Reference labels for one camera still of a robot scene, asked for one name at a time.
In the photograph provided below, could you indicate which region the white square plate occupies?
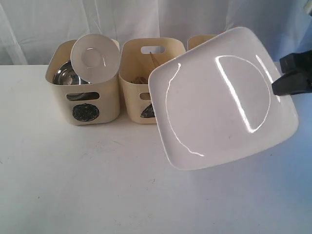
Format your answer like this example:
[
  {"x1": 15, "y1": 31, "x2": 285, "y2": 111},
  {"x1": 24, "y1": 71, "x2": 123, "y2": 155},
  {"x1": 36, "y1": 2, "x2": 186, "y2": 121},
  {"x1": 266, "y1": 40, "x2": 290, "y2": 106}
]
[{"x1": 148, "y1": 27, "x2": 299, "y2": 170}]

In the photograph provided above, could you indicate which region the white plastic bowl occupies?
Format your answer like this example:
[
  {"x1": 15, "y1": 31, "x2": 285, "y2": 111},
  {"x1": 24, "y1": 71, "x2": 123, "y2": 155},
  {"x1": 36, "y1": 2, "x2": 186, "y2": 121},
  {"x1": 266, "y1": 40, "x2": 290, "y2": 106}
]
[{"x1": 70, "y1": 34, "x2": 120, "y2": 84}]

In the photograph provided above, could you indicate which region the stainless steel bowl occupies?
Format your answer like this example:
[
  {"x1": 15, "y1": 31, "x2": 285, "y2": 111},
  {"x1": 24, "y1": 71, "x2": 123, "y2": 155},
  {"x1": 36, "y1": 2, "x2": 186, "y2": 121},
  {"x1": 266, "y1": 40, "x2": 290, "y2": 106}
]
[{"x1": 52, "y1": 60, "x2": 98, "y2": 101}]

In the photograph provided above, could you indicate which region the cream bin with square mark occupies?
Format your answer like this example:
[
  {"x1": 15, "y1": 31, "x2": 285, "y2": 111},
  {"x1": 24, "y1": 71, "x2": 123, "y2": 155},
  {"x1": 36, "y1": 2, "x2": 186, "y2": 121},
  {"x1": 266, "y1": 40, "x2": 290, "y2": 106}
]
[{"x1": 187, "y1": 35, "x2": 216, "y2": 51}]

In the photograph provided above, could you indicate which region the cream bin with triangle mark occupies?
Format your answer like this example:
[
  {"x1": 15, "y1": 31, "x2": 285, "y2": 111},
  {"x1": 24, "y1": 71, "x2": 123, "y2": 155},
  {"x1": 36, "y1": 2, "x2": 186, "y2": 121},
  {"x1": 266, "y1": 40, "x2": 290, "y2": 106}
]
[{"x1": 119, "y1": 38, "x2": 186, "y2": 124}]

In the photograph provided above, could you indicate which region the cream bin with circle mark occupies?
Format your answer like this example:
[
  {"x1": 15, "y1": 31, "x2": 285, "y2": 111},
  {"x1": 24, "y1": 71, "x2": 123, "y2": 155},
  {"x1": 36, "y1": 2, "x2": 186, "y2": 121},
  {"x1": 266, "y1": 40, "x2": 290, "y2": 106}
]
[{"x1": 45, "y1": 39, "x2": 120, "y2": 125}]

